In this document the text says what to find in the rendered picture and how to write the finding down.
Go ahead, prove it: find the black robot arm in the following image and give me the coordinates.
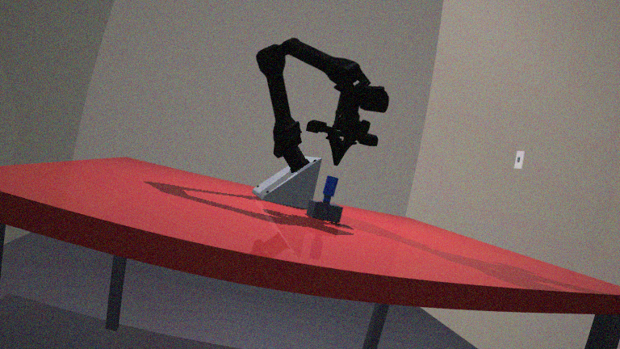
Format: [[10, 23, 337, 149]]
[[256, 37, 389, 173]]

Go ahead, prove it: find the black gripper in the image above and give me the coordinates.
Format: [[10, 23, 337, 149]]
[[306, 106, 378, 166]]

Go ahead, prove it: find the dark blue cylinder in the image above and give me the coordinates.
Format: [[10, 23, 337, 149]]
[[323, 176, 338, 197]]

